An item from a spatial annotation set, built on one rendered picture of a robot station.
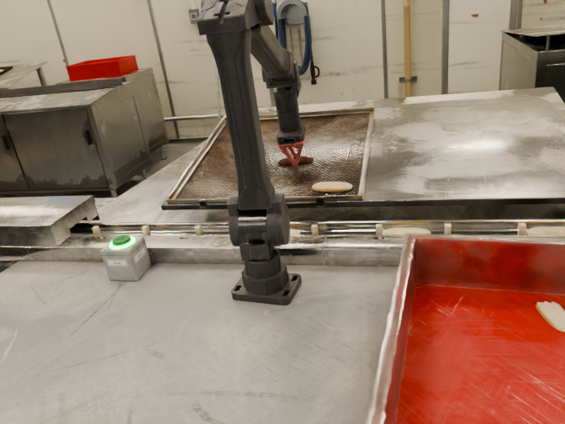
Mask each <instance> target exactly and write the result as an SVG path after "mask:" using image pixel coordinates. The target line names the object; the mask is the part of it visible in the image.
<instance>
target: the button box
mask: <svg viewBox="0 0 565 424"><path fill-rule="evenodd" d="M133 237H134V238H135V242H134V243H133V244H132V245H130V246H127V247H125V248H122V249H111V248H110V247H109V244H108V245H107V246H106V247H105V248H104V249H102V250H101V255H102V258H103V262H104V265H105V268H106V271H107V274H108V278H109V280H111V281H138V279H139V278H140V277H141V276H142V275H143V274H144V273H145V271H146V270H147V269H148V268H149V267H150V266H151V265H156V262H155V258H154V256H153V252H148V250H147V246H146V243H145V238H144V237H143V236H133Z"/></svg>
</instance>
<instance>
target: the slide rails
mask: <svg viewBox="0 0 565 424"><path fill-rule="evenodd" d="M392 228H421V229H426V230H428V231H430V233H445V227H383V231H385V230H387V229H392ZM290 229H293V230H297V231H299V232H300V233H312V230H311V228H290ZM202 230H203V234H229V228H202ZM318 230H319V233H376V227H318ZM100 231H101V234H143V231H142V229H100ZM70 232H71V234H93V231H92V229H70ZM150 233H151V234H196V232H195V228H152V229H150ZM451 233H518V226H481V227H452V228H451Z"/></svg>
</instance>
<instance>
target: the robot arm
mask: <svg viewBox="0 0 565 424"><path fill-rule="evenodd" d="M197 23H198V32H199V35H205V34H206V37H207V41H208V44H209V46H210V49H211V51H212V53H213V56H214V60H215V63H216V66H217V69H218V73H219V81H220V86H221V91H222V95H223V100H224V109H225V113H226V118H227V123H228V127H229V133H230V141H231V145H232V151H233V155H234V160H235V168H236V173H237V179H238V195H231V196H230V197H229V199H228V202H227V208H228V212H229V233H230V240H231V243H232V245H233V246H239V247H240V255H241V260H242V261H244V263H245V268H244V269H243V271H242V272H241V275H242V277H241V278H240V280H239V281H238V282H237V284H236V285H235V287H234V288H233V289H232V290H231V294H232V299H233V300H239V301H247V302H256V303H263V304H271V305H290V304H291V302H292V300H293V297H294V295H295V294H296V293H297V291H298V288H299V286H300V285H301V283H302V281H301V275H300V274H298V273H288V270H287V266H286V265H285V264H284V263H283V262H282V261H281V259H280V253H279V248H276V247H275V246H281V245H287V244H288V242H289V237H290V219H289V213H288V207H287V205H286V203H285V197H284V193H275V188H274V187H273V186H272V182H271V179H270V177H269V174H268V170H267V163H266V157H265V152H264V145H263V140H262V134H261V124H260V118H259V113H258V107H257V101H256V91H255V85H254V80H253V74H252V68H251V54H252V55H253V56H254V57H255V58H256V60H257V61H258V62H259V63H260V64H261V74H262V78H263V82H265V83H266V85H267V89H268V88H276V89H275V90H274V91H273V94H274V98H275V104H276V108H277V117H278V122H279V129H278V132H277V143H278V147H279V148H280V149H281V151H282V152H283V153H284V154H285V155H286V156H287V158H288V160H289V161H290V162H291V163H292V164H293V165H298V162H299V159H300V156H301V153H302V150H303V146H304V137H305V135H306V128H305V127H304V124H305V121H304V119H300V114H299V109H298V96H299V93H300V89H301V82H300V77H299V70H298V62H297V61H295V58H294V56H293V53H292V52H289V51H288V50H286V49H284V48H283V47H282V46H281V44H280V43H279V41H278V39H277V37H276V36H275V34H274V33H273V32H272V30H271V28H270V27H269V25H274V14H273V3H272V0H201V12H200V14H199V16H198V19H197ZM292 138H294V139H292ZM293 147H296V148H298V151H297V152H295V150H294V149H293ZM287 148H288V149H289V150H290V152H291V153H292V155H293V156H295V157H296V160H294V159H293V158H292V156H291V155H290V153H289V152H288V150H287Z"/></svg>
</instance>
